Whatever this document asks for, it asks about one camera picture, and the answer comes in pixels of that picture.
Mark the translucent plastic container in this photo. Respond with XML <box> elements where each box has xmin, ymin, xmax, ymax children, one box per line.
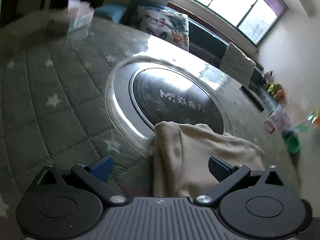
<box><xmin>264</xmin><ymin>104</ymin><xmax>293</xmax><ymax>133</ymax></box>

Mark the tissue box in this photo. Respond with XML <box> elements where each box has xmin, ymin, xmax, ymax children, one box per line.
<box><xmin>67</xmin><ymin>0</ymin><xmax>96</xmax><ymax>35</ymax></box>

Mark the teal sofa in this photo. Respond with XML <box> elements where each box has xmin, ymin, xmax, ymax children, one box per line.
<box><xmin>95</xmin><ymin>0</ymin><xmax>278</xmax><ymax>112</ymax></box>

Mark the cream knit garment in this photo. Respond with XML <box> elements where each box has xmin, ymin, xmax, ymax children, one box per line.
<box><xmin>149</xmin><ymin>121</ymin><xmax>266</xmax><ymax>198</ymax></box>

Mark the round black built-in cooktop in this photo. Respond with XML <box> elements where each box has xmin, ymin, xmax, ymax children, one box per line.
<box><xmin>129</xmin><ymin>67</ymin><xmax>225</xmax><ymax>136</ymax></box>

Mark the plain white pillow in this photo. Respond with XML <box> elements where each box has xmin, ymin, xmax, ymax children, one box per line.
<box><xmin>219</xmin><ymin>42</ymin><xmax>257</xmax><ymax>87</ymax></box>

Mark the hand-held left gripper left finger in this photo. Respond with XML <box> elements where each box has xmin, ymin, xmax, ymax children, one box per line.
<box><xmin>31</xmin><ymin>155</ymin><xmax>127</xmax><ymax>204</ymax></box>

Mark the green and yellow plush toy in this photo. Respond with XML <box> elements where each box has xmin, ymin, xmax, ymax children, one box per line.
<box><xmin>267</xmin><ymin>81</ymin><xmax>279</xmax><ymax>96</ymax></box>

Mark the butterfly print pillow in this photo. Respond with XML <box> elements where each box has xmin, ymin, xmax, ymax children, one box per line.
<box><xmin>136</xmin><ymin>5</ymin><xmax>190</xmax><ymax>53</ymax></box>

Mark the orange plush toy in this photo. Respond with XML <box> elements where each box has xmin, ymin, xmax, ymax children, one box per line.
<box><xmin>275</xmin><ymin>87</ymin><xmax>287</xmax><ymax>101</ymax></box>

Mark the green framed window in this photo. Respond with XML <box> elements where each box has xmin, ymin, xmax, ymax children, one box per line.
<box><xmin>167</xmin><ymin>0</ymin><xmax>287</xmax><ymax>47</ymax></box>

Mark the green plastic cup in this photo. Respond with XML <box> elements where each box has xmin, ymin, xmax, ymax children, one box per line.
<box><xmin>282</xmin><ymin>127</ymin><xmax>301</xmax><ymax>155</ymax></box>

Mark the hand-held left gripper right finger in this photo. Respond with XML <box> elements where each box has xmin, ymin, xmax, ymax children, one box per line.
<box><xmin>194</xmin><ymin>156</ymin><xmax>290</xmax><ymax>204</ymax></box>

